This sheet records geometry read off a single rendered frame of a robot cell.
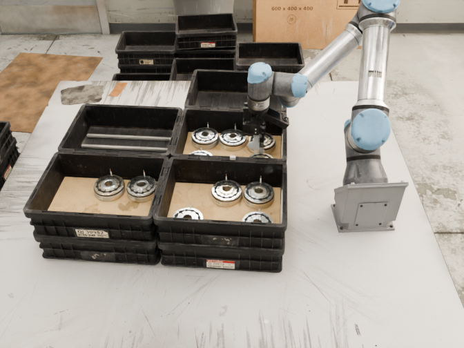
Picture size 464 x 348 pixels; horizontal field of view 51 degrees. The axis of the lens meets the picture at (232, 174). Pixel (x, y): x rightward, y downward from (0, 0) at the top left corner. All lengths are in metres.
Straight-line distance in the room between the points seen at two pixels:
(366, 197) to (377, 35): 0.52
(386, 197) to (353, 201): 0.11
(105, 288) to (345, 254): 0.79
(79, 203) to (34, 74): 2.69
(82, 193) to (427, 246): 1.19
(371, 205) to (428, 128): 1.99
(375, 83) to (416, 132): 1.97
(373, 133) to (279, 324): 0.64
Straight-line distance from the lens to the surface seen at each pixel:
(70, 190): 1.77
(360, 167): 1.67
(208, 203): 1.64
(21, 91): 4.11
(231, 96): 2.16
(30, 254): 1.79
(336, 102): 2.40
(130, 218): 1.48
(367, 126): 1.55
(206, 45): 3.29
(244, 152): 1.84
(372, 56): 1.63
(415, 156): 3.34
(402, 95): 3.93
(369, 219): 1.74
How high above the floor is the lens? 1.98
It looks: 41 degrees down
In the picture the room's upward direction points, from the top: straight up
